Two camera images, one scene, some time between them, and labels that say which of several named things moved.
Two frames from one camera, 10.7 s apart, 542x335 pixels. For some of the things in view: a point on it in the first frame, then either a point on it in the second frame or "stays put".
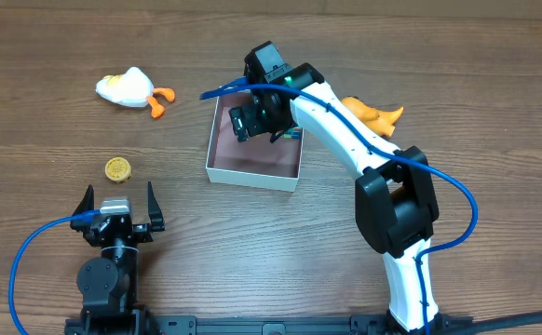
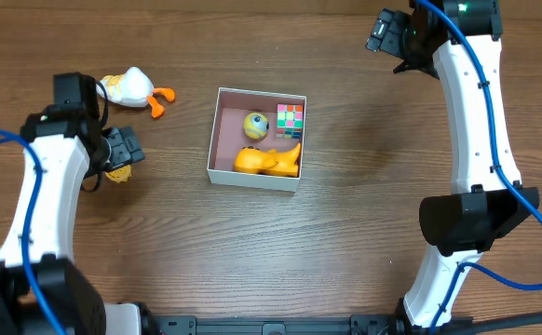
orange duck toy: (381, 122) to (252, 160)
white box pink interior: (258, 163) stays put
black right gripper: (241, 124) to (387, 32)
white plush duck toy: (133, 87) stays put
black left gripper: (139, 226) to (125, 149)
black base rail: (189, 325) stays put
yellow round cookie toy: (118, 169) stays put
